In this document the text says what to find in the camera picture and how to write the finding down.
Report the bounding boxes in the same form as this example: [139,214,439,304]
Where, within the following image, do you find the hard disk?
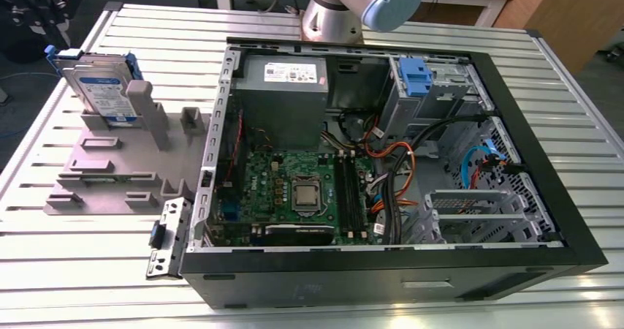
[43,45,143,128]

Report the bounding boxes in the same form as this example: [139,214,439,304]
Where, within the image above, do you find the metal disk bay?
[423,189,543,244]

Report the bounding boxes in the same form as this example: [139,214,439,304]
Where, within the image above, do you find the grey parts rack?
[43,80,216,216]

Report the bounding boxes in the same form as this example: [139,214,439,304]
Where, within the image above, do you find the green RAM stick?
[80,174,152,184]

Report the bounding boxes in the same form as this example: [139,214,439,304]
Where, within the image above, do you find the grey power supply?
[234,54,331,151]

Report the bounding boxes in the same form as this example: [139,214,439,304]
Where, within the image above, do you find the green motherboard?
[212,149,387,248]

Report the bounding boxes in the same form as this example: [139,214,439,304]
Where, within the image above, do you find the blue port connector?
[148,221,168,250]

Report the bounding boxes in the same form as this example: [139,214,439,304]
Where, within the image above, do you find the silver CPU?
[294,185,324,204]

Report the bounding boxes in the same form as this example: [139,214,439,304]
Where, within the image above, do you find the CPU socket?
[290,175,328,219]

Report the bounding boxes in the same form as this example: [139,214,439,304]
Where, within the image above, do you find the blue drive latch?
[398,58,434,98]

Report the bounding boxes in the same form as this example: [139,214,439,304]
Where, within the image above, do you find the black RAM slot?
[351,153,370,237]
[336,153,354,237]
[347,153,364,237]
[340,153,358,237]

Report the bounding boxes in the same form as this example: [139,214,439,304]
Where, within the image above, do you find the black graphics card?
[252,223,338,246]

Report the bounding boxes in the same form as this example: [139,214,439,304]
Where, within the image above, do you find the silver drive cage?
[379,55,492,135]

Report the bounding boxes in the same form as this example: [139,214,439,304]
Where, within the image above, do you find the wooden desk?
[408,0,518,29]

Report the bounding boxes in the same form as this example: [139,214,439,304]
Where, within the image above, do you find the black PC case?
[178,35,610,311]

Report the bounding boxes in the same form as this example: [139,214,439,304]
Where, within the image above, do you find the brown wooden cabinet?
[495,0,624,75]

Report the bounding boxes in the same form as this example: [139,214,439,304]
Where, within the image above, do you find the white floor cable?
[0,71,67,88]

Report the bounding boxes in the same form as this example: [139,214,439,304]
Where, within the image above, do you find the silver rear bracket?
[144,197,192,281]

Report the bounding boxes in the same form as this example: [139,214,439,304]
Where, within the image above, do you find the yellow black wire bundle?
[320,131,364,154]

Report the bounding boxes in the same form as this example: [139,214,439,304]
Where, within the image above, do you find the orange wire bundle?
[364,142,420,213]

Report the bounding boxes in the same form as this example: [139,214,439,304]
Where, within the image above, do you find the black cable bundle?
[383,115,488,244]

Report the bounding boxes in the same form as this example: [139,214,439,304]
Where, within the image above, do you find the blue data wire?
[460,141,503,191]

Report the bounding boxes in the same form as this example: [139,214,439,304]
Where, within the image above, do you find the red black power wire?
[479,155,526,176]

